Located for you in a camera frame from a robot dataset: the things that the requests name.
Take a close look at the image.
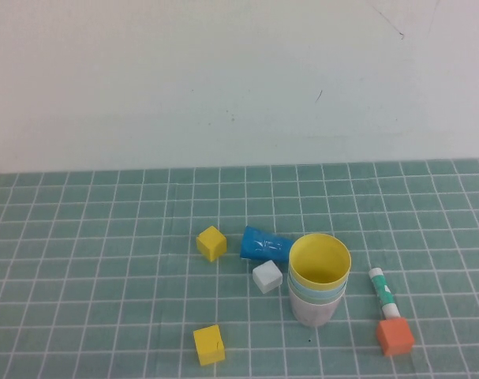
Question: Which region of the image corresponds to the light blue plastic cup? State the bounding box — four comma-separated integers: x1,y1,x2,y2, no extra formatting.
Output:
288,274,349,299

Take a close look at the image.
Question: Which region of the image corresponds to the green plastic cup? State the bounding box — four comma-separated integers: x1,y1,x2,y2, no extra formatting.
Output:
289,283,346,306

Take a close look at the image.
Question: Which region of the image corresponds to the plain yellow cube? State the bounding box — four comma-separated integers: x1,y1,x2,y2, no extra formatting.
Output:
195,225,228,262

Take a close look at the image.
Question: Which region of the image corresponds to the orange cube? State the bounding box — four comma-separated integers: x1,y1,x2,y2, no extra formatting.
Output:
376,317,415,357

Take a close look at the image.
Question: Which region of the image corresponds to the yellow plastic cup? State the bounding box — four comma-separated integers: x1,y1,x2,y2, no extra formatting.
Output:
288,233,353,289

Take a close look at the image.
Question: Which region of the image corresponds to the white cube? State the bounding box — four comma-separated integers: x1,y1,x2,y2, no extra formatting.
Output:
252,259,283,295

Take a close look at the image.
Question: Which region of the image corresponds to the dark blue cone cup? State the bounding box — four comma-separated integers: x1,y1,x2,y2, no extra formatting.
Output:
239,225,297,262

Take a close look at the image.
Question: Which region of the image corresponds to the green checked tablecloth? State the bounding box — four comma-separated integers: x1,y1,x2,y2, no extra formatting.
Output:
0,157,479,379

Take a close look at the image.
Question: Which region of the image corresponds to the pink plastic cup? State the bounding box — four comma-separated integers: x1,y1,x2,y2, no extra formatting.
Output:
289,290,345,328

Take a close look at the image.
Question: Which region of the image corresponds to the green white glue stick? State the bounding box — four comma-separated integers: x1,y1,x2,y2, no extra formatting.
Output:
368,267,400,320

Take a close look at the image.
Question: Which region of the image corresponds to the yellow cube with dark crack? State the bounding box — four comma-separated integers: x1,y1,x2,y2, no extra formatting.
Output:
193,324,226,366

